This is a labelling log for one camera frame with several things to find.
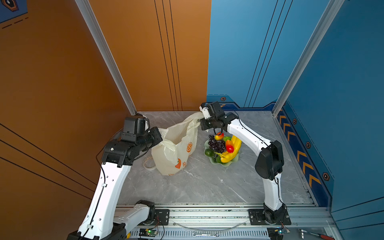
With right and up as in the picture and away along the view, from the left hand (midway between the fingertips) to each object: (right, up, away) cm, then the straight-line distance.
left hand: (162, 132), depth 67 cm
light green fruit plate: (+25, -17, +21) cm, 37 cm away
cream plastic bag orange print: (+4, -11, -1) cm, 12 cm away
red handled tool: (+75, -48, +2) cm, 89 cm away
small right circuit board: (+53, -48, +4) cm, 72 cm away
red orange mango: (+34, -9, +18) cm, 40 cm away
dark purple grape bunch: (+29, -9, +20) cm, 36 cm away
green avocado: (+23, -13, +19) cm, 32 cm away
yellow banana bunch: (+32, -15, +17) cm, 39 cm away
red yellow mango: (+30, -4, +25) cm, 39 cm away
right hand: (+18, +5, +23) cm, 29 cm away
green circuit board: (-8, -48, +4) cm, 49 cm away
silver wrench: (+15, -48, +3) cm, 51 cm away
